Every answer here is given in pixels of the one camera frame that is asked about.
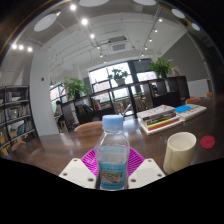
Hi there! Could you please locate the potted plant in white pot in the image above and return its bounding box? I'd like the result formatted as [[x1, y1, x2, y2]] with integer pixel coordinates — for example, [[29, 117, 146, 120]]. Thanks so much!
[[108, 67, 130, 87]]

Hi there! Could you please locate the group of round ceiling panels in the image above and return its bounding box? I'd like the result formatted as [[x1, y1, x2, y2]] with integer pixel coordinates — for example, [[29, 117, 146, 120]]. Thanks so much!
[[33, 0, 201, 33]]

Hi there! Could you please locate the ceiling air conditioner unit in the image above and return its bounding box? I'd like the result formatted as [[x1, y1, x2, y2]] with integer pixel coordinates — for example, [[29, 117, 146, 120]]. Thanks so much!
[[108, 35, 129, 54]]

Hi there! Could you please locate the tall dark bookshelf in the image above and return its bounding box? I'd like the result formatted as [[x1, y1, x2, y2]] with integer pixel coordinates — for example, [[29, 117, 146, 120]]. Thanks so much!
[[0, 85, 38, 158]]

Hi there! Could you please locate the large potted green plant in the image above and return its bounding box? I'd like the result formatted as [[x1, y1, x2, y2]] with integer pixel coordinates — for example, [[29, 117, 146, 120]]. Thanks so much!
[[149, 57, 176, 79]]

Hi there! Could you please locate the cream ceramic mug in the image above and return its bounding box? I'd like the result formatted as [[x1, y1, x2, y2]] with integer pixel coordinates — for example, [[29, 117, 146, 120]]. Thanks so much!
[[162, 131, 198, 176]]

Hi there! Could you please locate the magazine with blue patch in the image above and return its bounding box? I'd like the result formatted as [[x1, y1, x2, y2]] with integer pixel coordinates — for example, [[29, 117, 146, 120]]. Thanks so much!
[[174, 103, 208, 122]]

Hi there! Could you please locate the stack of books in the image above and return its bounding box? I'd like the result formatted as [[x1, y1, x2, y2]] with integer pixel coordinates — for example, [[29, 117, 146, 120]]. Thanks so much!
[[136, 104, 184, 136]]

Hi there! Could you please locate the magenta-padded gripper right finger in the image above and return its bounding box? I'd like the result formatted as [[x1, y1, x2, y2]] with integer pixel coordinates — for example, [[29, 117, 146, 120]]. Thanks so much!
[[126, 148, 167, 190]]

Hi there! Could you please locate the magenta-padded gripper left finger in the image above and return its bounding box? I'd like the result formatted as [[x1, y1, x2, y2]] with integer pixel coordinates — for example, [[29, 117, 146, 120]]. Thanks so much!
[[58, 148, 101, 190]]

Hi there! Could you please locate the flat round red coaster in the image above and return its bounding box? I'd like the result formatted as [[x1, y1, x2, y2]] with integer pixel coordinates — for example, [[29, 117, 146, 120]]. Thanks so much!
[[200, 135, 216, 150]]

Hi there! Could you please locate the bushy potted green plant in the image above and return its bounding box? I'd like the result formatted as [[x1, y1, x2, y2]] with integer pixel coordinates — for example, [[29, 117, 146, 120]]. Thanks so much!
[[63, 77, 90, 100]]

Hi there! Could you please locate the low black shelf unit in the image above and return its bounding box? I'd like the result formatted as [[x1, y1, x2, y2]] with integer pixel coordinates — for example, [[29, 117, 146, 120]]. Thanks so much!
[[61, 75, 191, 126]]

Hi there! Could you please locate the group of ceiling spotlights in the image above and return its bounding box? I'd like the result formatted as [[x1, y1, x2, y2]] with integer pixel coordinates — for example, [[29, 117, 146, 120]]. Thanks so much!
[[11, 3, 164, 59]]

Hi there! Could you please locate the group of orange chairs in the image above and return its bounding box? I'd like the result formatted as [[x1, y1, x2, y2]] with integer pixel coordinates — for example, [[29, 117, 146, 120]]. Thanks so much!
[[11, 91, 213, 153]]

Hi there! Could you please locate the white board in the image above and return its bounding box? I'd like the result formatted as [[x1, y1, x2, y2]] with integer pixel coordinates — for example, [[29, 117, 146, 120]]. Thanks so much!
[[187, 78, 210, 98]]

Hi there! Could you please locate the clear water bottle blue cap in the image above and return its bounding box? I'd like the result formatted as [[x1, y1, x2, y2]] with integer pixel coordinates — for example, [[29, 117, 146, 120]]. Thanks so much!
[[94, 114, 131, 192]]

